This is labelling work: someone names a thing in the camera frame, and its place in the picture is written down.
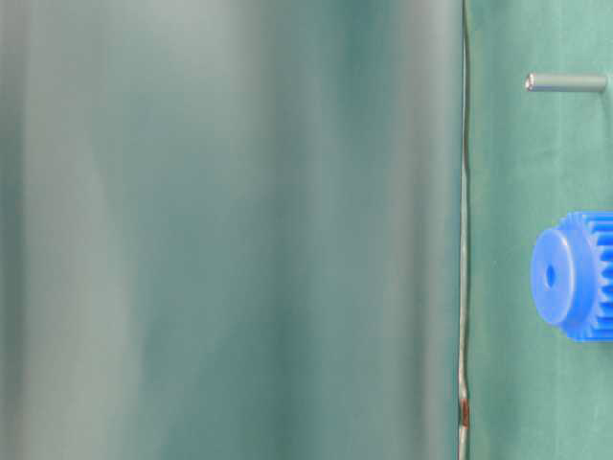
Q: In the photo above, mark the grey metal shaft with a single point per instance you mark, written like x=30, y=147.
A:
x=564, y=82

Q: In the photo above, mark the blue plastic gear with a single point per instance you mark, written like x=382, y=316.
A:
x=571, y=276

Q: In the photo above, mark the green table mat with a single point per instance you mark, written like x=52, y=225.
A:
x=532, y=159

